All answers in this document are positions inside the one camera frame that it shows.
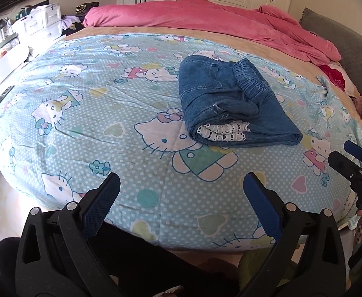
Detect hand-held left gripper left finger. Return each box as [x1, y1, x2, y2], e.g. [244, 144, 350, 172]
[16, 172, 121, 297]

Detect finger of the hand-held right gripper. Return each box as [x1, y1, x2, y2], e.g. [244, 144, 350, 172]
[328, 151, 362, 180]
[344, 140, 362, 165]

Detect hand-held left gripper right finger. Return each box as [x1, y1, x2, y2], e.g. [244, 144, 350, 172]
[240, 173, 347, 297]

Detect blue denim pants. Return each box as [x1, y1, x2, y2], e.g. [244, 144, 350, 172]
[178, 55, 303, 147]

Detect yellow-green cloth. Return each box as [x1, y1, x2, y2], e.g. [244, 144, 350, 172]
[238, 247, 299, 288]

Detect person's dark trousers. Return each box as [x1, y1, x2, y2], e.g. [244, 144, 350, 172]
[0, 223, 240, 297]

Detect red cloth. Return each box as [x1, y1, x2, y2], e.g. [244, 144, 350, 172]
[318, 63, 346, 92]

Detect light blue printed blanket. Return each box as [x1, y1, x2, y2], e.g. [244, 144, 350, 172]
[0, 32, 362, 251]

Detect grey padded headboard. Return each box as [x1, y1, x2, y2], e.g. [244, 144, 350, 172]
[298, 8, 362, 98]

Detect white side table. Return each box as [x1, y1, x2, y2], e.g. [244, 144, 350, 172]
[0, 45, 30, 112]

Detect purple cloth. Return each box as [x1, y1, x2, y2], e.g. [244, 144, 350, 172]
[60, 15, 83, 30]

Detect white drawer unit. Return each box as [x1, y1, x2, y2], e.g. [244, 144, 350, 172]
[12, 2, 64, 42]

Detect black bag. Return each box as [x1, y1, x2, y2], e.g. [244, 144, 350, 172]
[76, 2, 99, 14]

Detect pink duvet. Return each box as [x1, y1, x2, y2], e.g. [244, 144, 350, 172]
[83, 0, 342, 67]

